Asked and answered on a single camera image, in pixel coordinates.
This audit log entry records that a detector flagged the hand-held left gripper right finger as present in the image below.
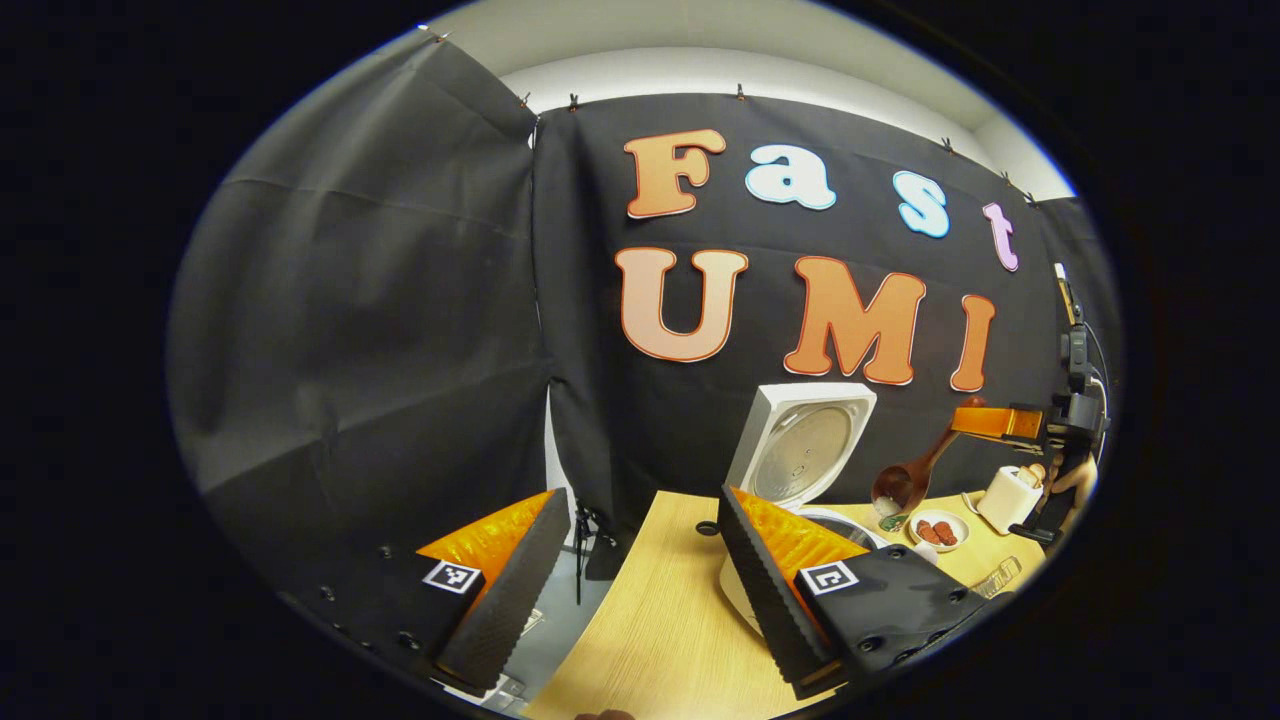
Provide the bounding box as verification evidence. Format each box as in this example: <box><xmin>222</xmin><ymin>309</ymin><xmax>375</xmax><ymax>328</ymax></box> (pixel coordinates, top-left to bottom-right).
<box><xmin>716</xmin><ymin>486</ymin><xmax>1001</xmax><ymax>701</ymax></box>

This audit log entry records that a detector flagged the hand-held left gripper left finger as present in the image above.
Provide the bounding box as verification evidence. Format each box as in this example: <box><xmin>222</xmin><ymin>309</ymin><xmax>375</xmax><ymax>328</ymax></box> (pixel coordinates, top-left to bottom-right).
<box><xmin>300</xmin><ymin>488</ymin><xmax>573</xmax><ymax>696</ymax></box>

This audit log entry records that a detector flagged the brown wooden spoon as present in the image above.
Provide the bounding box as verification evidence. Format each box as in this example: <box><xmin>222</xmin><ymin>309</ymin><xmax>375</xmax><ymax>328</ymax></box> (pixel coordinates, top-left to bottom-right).
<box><xmin>872</xmin><ymin>397</ymin><xmax>986</xmax><ymax>514</ymax></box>

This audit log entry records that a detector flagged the white rice cooker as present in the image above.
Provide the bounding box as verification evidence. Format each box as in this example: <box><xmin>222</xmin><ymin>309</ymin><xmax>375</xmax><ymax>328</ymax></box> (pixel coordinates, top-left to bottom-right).
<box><xmin>718</xmin><ymin>383</ymin><xmax>891</xmax><ymax>636</ymax></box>

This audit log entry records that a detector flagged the clear chopstick holder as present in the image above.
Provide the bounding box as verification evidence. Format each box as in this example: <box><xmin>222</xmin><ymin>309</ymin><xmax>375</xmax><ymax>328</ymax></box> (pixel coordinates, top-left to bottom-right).
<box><xmin>975</xmin><ymin>556</ymin><xmax>1024</xmax><ymax>599</ymax></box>

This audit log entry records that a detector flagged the black tripod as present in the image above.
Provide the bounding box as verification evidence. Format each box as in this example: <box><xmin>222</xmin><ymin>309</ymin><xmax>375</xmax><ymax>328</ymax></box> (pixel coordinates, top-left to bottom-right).
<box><xmin>572</xmin><ymin>500</ymin><xmax>617</xmax><ymax>607</ymax></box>

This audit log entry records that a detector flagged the white toaster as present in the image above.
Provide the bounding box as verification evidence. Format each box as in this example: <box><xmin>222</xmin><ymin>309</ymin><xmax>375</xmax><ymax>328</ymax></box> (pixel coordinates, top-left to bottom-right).
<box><xmin>975</xmin><ymin>463</ymin><xmax>1048</xmax><ymax>536</ymax></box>

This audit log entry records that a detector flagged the white round plate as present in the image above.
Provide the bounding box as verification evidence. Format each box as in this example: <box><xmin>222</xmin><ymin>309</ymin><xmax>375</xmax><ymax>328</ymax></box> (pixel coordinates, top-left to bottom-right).
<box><xmin>908</xmin><ymin>509</ymin><xmax>971</xmax><ymax>553</ymax></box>

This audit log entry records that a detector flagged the black backdrop cloth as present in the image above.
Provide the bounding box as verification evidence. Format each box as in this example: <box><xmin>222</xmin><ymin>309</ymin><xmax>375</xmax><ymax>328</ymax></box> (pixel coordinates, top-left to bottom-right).
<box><xmin>168</xmin><ymin>35</ymin><xmax>1121</xmax><ymax>601</ymax></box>

